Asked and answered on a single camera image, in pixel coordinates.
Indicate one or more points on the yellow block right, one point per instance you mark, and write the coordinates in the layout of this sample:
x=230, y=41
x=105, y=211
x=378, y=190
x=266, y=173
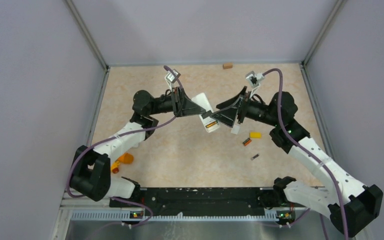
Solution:
x=255, y=135

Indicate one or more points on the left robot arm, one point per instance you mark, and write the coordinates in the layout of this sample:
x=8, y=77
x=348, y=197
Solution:
x=91, y=174

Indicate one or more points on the green orange battery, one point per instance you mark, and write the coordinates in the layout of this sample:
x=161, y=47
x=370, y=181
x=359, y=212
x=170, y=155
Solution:
x=246, y=142

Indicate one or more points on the brown wooden block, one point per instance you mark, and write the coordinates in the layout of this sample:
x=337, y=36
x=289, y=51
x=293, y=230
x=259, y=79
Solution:
x=227, y=65

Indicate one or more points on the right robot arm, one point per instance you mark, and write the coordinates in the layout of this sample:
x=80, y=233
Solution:
x=350, y=204

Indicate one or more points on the right aluminium frame post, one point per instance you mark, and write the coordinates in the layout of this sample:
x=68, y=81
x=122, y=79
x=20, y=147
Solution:
x=338, y=6

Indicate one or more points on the white battery cover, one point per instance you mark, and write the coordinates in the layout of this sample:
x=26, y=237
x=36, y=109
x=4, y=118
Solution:
x=235, y=129

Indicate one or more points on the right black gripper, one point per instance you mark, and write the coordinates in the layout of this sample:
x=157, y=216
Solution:
x=228, y=111

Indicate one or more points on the yellow toy car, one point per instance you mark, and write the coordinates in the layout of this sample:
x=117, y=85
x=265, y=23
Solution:
x=115, y=167

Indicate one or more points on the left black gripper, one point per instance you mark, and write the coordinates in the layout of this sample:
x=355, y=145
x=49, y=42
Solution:
x=177, y=99

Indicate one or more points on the gold battery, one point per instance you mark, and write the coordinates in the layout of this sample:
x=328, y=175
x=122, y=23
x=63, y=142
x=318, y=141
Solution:
x=211, y=124

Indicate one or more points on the left aluminium frame post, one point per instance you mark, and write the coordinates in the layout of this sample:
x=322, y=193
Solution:
x=84, y=30

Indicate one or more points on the white cable duct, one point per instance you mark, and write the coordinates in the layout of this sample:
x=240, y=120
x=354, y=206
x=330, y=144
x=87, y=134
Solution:
x=120, y=215

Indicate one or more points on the aluminium frame post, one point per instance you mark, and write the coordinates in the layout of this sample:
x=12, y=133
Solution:
x=338, y=6
x=84, y=30

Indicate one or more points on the white remote control back up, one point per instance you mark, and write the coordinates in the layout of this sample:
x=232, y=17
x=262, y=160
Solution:
x=202, y=100

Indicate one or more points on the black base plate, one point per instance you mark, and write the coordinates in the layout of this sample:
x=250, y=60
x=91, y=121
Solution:
x=207, y=201

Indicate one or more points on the orange cone toy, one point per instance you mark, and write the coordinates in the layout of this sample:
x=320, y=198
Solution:
x=126, y=158

